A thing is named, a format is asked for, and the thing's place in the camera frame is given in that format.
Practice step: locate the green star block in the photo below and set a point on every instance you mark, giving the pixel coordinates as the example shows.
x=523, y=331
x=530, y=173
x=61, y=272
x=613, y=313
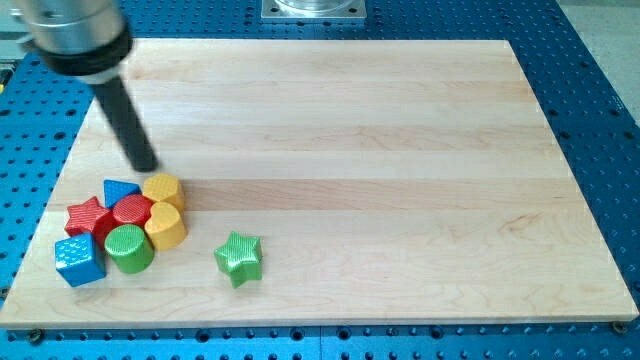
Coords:
x=240, y=258

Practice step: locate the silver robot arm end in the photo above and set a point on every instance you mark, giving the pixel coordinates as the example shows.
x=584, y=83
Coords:
x=86, y=39

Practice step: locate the red star block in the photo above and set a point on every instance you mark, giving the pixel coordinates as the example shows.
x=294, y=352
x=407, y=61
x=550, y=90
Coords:
x=90, y=217

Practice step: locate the wooden board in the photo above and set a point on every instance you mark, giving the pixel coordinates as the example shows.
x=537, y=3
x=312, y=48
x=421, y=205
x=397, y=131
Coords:
x=390, y=182

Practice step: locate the yellow hexagon block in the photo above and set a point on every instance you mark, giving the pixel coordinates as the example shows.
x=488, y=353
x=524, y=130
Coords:
x=164, y=187

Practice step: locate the yellow heart block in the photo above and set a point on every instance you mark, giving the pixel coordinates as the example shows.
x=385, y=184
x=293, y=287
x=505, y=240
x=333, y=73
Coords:
x=165, y=227

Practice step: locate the red round block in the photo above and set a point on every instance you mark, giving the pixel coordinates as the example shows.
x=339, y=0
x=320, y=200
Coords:
x=132, y=209

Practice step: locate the green cylinder block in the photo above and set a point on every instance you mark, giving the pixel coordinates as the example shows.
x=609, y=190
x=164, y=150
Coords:
x=129, y=248

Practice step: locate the blue triangle block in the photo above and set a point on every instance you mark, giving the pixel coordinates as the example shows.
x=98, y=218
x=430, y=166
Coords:
x=115, y=190

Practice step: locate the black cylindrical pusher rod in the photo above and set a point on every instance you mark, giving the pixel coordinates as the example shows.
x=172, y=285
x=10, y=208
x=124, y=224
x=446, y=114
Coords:
x=116, y=104

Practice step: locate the blue cube block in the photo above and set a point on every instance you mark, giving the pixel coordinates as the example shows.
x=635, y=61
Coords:
x=79, y=260

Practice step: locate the left board clamp screw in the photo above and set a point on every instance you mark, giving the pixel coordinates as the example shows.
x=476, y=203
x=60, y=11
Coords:
x=35, y=336

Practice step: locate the board clamp screw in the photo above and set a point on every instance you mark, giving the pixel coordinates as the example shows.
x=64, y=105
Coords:
x=35, y=336
x=619, y=328

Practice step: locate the right board clamp screw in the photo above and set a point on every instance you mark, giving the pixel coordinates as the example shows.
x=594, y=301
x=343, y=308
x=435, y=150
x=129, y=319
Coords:
x=619, y=328

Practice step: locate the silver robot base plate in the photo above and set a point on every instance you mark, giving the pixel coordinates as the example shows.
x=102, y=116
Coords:
x=313, y=9

